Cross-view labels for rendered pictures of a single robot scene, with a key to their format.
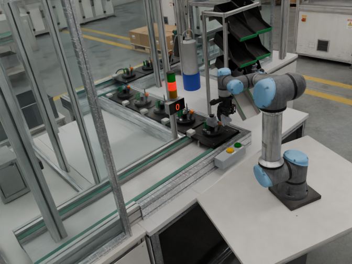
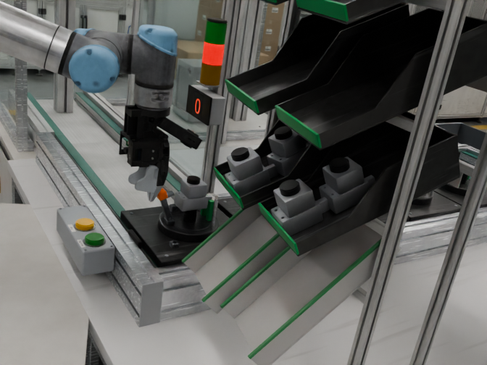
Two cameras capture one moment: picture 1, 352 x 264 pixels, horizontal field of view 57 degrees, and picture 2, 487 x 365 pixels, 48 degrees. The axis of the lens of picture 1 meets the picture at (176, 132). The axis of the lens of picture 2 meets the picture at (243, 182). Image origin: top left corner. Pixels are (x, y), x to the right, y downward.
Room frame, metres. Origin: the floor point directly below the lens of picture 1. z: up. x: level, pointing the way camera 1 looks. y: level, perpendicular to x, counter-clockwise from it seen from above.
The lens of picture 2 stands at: (1.97, -1.34, 1.57)
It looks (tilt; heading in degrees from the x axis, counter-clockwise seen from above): 22 degrees down; 94
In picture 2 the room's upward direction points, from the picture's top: 9 degrees clockwise
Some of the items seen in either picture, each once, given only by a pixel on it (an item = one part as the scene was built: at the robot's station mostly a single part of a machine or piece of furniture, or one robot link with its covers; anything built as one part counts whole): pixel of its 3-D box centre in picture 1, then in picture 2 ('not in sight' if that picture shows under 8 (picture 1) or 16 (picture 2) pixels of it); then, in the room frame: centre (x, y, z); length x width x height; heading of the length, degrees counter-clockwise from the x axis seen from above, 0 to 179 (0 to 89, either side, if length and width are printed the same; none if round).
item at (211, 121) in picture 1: (210, 119); (196, 191); (1.80, -0.23, 1.06); 0.08 x 0.04 x 0.07; 39
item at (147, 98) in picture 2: (224, 91); (153, 96); (1.70, -0.31, 1.28); 0.08 x 0.08 x 0.05
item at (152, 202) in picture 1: (200, 168); (86, 205); (1.50, -0.11, 0.91); 0.89 x 0.06 x 0.11; 129
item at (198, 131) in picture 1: (212, 133); (188, 230); (1.79, -0.23, 0.96); 0.24 x 0.24 x 0.02; 39
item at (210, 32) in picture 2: (171, 77); (215, 32); (1.77, -0.01, 1.38); 0.05 x 0.05 x 0.05
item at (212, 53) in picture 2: (172, 85); (213, 53); (1.77, -0.01, 1.33); 0.05 x 0.05 x 0.05
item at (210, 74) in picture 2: (173, 92); (210, 73); (1.77, -0.01, 1.28); 0.05 x 0.05 x 0.05
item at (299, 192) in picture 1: (293, 183); not in sight; (1.26, -0.56, 0.93); 0.15 x 0.15 x 0.10
